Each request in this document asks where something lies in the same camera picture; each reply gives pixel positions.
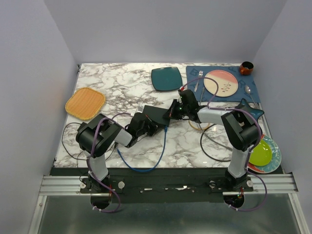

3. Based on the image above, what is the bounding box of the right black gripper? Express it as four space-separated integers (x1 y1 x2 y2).
163 99 189 120

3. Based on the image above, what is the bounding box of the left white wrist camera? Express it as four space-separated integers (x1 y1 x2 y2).
131 106 144 116

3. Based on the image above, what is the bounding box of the blue placemat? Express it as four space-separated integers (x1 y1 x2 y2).
185 65 261 103

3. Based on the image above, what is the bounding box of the aluminium rail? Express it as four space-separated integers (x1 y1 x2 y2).
39 174 298 196

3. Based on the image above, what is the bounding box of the pink and cream plate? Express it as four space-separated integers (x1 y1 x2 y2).
204 70 238 98

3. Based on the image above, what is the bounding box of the thin black cable with plug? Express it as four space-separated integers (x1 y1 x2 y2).
62 122 117 169

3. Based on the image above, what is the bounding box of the black network switch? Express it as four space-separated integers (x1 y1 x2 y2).
143 105 170 127

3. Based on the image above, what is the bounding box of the brown lacquer cup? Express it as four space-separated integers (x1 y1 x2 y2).
239 61 254 76

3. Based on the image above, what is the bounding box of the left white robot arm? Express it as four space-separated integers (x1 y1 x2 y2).
76 109 170 194

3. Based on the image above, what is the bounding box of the blue star-shaped dish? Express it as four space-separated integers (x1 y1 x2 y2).
236 98 264 121

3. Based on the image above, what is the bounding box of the lime green plate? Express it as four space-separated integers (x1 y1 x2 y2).
249 139 273 166

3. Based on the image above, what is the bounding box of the grey ethernet cable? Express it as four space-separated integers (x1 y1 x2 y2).
198 87 234 152

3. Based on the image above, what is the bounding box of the teal square plate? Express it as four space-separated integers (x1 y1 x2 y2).
151 67 182 92

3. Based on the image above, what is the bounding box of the black power cable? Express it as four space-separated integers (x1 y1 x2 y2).
200 124 234 162

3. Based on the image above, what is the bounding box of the yellow ethernet cable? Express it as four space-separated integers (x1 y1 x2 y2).
189 121 212 131

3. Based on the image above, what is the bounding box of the silver spoon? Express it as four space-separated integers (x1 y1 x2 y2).
244 85 259 108

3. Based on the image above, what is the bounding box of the blue ethernet cable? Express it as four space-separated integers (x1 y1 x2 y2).
117 126 169 173

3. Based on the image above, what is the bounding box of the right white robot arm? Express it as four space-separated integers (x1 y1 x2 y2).
163 90 264 191

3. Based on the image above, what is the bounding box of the red and teal plate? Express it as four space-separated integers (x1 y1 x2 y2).
248 135 282 174

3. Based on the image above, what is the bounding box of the orange woven tray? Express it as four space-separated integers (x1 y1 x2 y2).
65 87 106 120

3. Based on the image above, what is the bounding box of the black mounting base plate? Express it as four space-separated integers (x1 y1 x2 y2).
50 167 286 204

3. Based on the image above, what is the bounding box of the silver fork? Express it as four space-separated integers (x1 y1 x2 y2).
194 71 203 92

